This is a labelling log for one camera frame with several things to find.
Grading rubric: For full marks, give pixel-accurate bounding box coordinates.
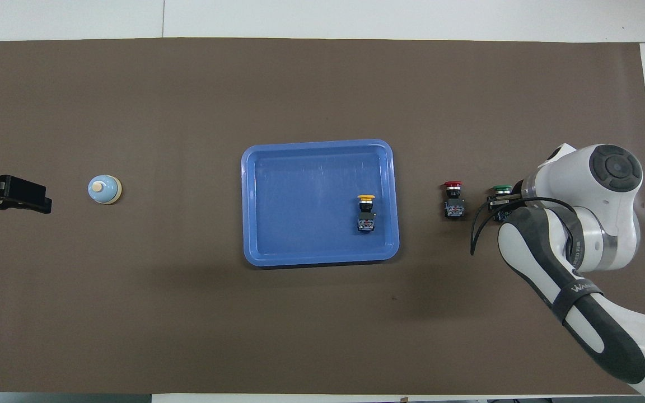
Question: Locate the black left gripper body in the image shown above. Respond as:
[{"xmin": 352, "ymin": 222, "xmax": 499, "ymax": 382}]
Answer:
[{"xmin": 0, "ymin": 166, "xmax": 50, "ymax": 219}]

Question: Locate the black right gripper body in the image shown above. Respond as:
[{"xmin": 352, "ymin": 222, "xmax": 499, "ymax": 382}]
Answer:
[{"xmin": 486, "ymin": 179, "xmax": 531, "ymax": 221}]

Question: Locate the green push button switch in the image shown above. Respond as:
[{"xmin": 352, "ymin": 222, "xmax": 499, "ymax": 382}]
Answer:
[{"xmin": 493, "ymin": 185, "xmax": 516, "ymax": 223}]

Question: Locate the red push button switch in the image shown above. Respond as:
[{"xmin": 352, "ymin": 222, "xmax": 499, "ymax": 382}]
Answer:
[{"xmin": 443, "ymin": 181, "xmax": 465, "ymax": 221}]

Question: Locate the light blue call bell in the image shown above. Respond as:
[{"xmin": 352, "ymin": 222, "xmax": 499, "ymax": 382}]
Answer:
[{"xmin": 87, "ymin": 175, "xmax": 123, "ymax": 205}]

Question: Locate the yellow push button switch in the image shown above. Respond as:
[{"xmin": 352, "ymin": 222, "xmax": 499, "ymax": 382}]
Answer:
[{"xmin": 356, "ymin": 194, "xmax": 378, "ymax": 233}]

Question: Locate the blue plastic tray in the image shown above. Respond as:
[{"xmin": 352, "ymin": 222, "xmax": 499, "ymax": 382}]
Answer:
[{"xmin": 241, "ymin": 138, "xmax": 400, "ymax": 268}]

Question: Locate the brown table mat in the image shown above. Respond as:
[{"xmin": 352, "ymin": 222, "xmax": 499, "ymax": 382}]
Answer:
[{"xmin": 0, "ymin": 38, "xmax": 645, "ymax": 395}]

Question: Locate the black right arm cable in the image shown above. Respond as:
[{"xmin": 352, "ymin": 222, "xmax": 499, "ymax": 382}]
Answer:
[{"xmin": 470, "ymin": 196, "xmax": 579, "ymax": 258}]

